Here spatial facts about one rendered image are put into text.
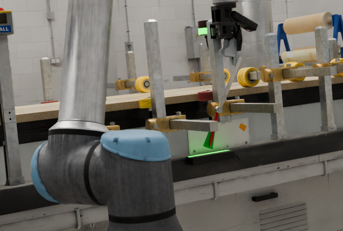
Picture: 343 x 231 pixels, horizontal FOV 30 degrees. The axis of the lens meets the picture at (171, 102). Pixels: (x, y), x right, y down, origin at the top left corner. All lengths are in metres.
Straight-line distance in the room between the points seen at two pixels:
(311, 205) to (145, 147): 1.64
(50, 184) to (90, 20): 0.40
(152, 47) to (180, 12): 8.53
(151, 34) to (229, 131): 0.45
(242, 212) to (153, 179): 1.34
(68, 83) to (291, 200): 1.53
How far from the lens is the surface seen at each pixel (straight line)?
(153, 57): 2.15
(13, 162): 1.98
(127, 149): 1.35
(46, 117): 2.21
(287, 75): 2.42
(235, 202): 2.65
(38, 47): 9.60
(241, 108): 2.24
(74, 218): 2.10
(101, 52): 1.54
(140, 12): 10.31
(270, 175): 2.46
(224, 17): 2.22
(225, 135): 2.29
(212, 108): 2.27
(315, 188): 2.91
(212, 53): 2.29
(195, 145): 2.22
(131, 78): 3.32
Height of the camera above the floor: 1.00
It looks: 3 degrees down
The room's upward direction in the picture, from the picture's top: 5 degrees counter-clockwise
